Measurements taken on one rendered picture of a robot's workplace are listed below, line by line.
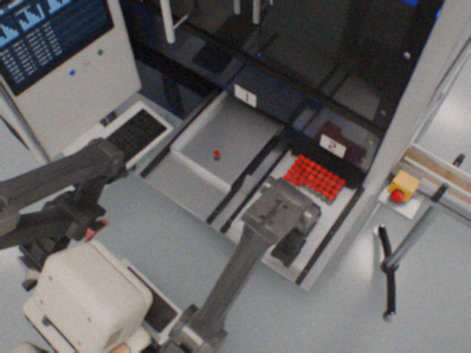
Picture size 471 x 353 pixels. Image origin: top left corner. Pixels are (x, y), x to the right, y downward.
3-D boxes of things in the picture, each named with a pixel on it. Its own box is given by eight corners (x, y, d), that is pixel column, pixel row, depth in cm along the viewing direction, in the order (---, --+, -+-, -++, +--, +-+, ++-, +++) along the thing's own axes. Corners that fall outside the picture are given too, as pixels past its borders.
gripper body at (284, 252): (305, 243, 143) (311, 230, 137) (288, 268, 137) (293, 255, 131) (287, 231, 144) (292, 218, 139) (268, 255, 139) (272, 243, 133)
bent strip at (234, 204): (247, 182, 163) (247, 174, 158) (254, 187, 162) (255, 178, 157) (221, 213, 158) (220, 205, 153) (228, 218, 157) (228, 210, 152)
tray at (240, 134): (230, 89, 182) (229, 83, 179) (288, 123, 175) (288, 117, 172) (171, 151, 169) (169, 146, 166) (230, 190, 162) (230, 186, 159)
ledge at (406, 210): (394, 172, 167) (396, 169, 165) (428, 192, 163) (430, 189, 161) (376, 201, 161) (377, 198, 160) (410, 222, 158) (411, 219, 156)
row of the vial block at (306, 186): (288, 174, 164) (288, 167, 160) (333, 202, 159) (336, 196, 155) (284, 179, 163) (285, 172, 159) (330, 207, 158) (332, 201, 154)
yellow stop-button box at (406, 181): (396, 176, 155) (402, 164, 149) (415, 187, 153) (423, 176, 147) (385, 192, 152) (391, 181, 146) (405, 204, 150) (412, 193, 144)
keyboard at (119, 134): (143, 109, 187) (142, 105, 185) (167, 129, 183) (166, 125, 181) (61, 175, 174) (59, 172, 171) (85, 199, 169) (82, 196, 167)
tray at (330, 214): (288, 154, 168) (289, 149, 165) (354, 192, 161) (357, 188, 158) (231, 228, 155) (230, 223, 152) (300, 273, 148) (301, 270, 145)
